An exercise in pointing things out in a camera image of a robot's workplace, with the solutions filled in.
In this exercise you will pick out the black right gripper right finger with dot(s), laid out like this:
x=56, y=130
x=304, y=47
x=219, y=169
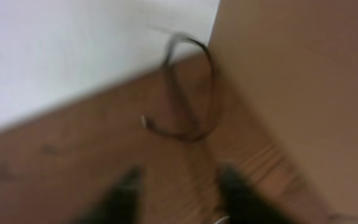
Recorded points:
x=243, y=204

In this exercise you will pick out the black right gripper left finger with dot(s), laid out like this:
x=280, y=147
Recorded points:
x=120, y=204

